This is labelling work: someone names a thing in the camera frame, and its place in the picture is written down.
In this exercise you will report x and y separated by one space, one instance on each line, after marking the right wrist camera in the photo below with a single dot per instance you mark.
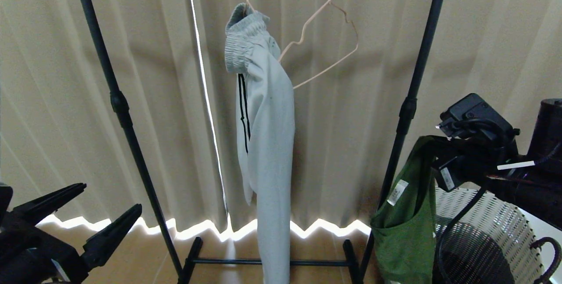
474 113

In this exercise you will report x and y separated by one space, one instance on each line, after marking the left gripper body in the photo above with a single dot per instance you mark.
30 257

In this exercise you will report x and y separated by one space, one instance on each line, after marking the green long-sleeved shirt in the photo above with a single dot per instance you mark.
404 240

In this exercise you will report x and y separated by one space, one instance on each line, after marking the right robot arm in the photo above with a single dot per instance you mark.
544 143

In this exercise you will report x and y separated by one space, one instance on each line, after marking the black clothes rack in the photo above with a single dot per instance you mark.
123 113

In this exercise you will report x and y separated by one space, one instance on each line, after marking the beige curtain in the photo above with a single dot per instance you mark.
52 77

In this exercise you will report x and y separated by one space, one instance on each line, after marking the pale grey shorts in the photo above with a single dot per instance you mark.
272 143

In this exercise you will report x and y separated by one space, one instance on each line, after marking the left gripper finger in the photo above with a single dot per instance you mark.
52 203
112 235

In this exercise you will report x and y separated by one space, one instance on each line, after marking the white laundry basket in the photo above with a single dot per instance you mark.
505 227

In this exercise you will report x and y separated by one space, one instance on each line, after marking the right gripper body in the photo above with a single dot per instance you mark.
478 161

